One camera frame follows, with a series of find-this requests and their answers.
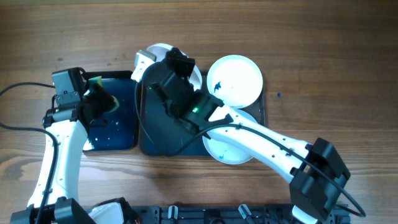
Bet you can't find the green yellow sponge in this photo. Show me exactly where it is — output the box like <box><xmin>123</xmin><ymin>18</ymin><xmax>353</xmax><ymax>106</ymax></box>
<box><xmin>86</xmin><ymin>76</ymin><xmax>119</xmax><ymax>113</ymax></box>

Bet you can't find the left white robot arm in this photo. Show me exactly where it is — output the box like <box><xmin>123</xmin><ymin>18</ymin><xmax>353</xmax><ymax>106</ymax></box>
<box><xmin>10</xmin><ymin>67</ymin><xmax>141</xmax><ymax>223</ymax></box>

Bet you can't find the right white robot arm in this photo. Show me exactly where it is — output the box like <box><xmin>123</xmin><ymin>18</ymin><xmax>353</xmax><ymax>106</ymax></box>
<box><xmin>132</xmin><ymin>45</ymin><xmax>350</xmax><ymax>223</ymax></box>

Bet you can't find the small dark blue tray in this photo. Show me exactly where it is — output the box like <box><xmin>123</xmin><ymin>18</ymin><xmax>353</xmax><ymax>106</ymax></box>
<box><xmin>83</xmin><ymin>70</ymin><xmax>136</xmax><ymax>152</ymax></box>

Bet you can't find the large dark tray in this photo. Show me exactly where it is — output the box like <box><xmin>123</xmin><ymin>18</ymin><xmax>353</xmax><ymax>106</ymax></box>
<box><xmin>136</xmin><ymin>71</ymin><xmax>267</xmax><ymax>157</ymax></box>

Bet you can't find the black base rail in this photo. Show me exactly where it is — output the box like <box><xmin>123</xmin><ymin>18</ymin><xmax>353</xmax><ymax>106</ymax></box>
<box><xmin>124</xmin><ymin>203</ymin><xmax>351</xmax><ymax>224</ymax></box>

